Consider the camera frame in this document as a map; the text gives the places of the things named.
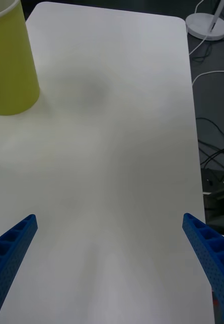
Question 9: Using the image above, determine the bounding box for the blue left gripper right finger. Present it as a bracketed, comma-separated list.
[182, 213, 224, 324]

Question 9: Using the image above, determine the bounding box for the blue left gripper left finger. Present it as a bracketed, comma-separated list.
[0, 214, 39, 324]

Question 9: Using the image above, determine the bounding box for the dark equipment box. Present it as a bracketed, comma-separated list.
[202, 168, 224, 236]

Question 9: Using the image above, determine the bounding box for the yellow-green plastic bin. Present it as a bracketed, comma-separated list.
[0, 0, 41, 116]

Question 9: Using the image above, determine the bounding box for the white round lamp stand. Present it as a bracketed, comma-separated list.
[185, 0, 224, 41]

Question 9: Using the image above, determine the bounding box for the black cable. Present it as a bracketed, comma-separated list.
[199, 140, 224, 178]
[195, 116, 224, 147]

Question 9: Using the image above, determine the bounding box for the white cable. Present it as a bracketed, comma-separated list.
[192, 70, 224, 86]
[189, 32, 210, 55]

